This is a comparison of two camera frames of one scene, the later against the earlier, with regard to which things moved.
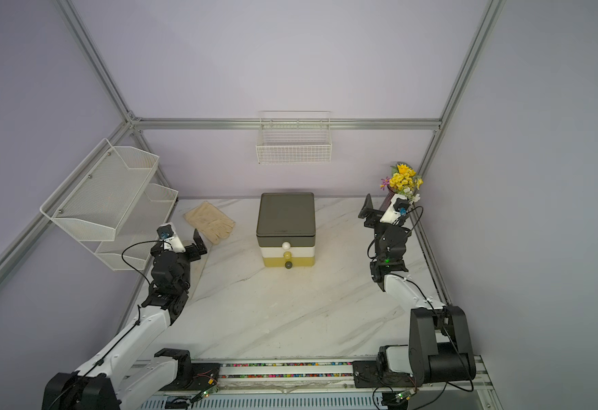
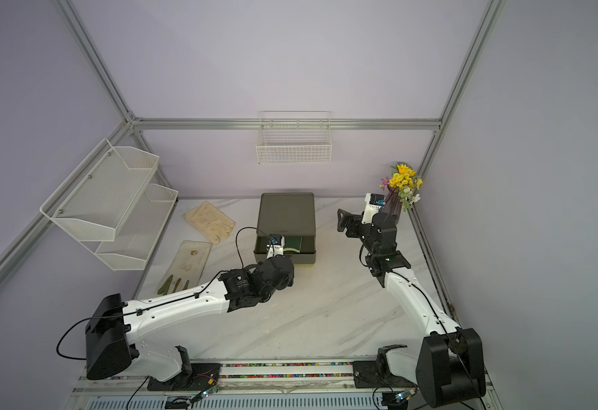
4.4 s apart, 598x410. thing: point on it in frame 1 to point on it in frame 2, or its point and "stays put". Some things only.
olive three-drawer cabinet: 286,229 stays put
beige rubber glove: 213,223 stays put
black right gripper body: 374,220 to 360,231
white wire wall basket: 294,137 stays put
